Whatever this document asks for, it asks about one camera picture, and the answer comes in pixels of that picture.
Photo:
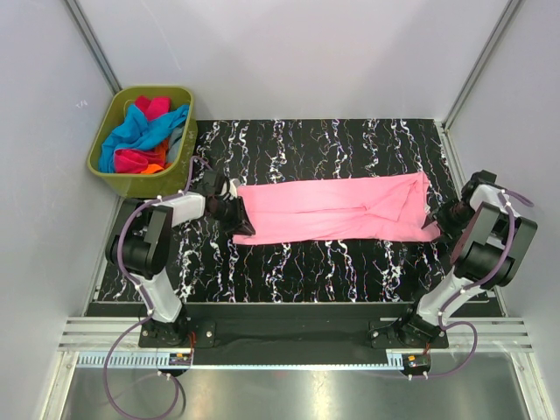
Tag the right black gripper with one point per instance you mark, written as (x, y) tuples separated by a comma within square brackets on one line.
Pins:
[(450, 230)]

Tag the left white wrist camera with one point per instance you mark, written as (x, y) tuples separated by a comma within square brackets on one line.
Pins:
[(229, 190)]

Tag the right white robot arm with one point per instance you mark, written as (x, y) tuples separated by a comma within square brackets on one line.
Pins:
[(491, 240)]

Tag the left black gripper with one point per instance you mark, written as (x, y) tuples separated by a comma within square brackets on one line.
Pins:
[(241, 217)]

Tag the aluminium frame rail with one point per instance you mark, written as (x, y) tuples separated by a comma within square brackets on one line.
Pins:
[(484, 334)]

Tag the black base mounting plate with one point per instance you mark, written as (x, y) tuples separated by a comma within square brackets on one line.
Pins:
[(269, 356)]

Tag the grey t-shirt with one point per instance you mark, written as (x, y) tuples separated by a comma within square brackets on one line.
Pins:
[(175, 139)]

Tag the olive green plastic bin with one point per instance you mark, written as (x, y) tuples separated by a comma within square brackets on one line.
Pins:
[(146, 186)]

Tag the orange t-shirt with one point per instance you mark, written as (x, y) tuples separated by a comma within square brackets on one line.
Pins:
[(156, 158)]

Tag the light pink t-shirt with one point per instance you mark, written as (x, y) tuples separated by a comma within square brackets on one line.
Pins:
[(391, 208)]

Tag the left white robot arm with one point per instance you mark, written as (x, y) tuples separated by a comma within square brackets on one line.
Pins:
[(140, 240)]

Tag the magenta t-shirt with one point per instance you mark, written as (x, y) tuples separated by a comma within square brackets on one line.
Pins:
[(133, 161)]

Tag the blue t-shirt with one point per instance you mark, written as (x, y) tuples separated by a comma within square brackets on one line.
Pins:
[(138, 133)]

